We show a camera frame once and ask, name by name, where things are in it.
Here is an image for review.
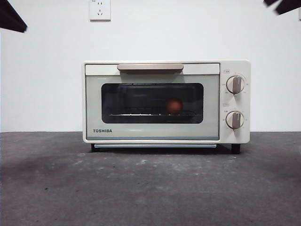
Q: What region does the glass oven door with handle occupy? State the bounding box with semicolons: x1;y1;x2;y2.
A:
84;63;221;141

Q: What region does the cream oven knob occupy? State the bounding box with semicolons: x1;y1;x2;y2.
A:
225;75;245;94
225;111;245;129

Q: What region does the metal wire oven rack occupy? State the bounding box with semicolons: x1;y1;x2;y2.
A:
109;113;198;117

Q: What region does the cream Toshiba toaster oven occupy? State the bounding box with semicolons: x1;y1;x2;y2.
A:
82;60;251;145

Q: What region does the brown egg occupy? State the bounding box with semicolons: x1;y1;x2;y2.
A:
166;97;183;114

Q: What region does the silver oven crumb tray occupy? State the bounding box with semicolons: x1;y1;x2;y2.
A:
94;144;217;149

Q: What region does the white wall socket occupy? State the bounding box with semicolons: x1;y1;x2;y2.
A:
89;0;111;22

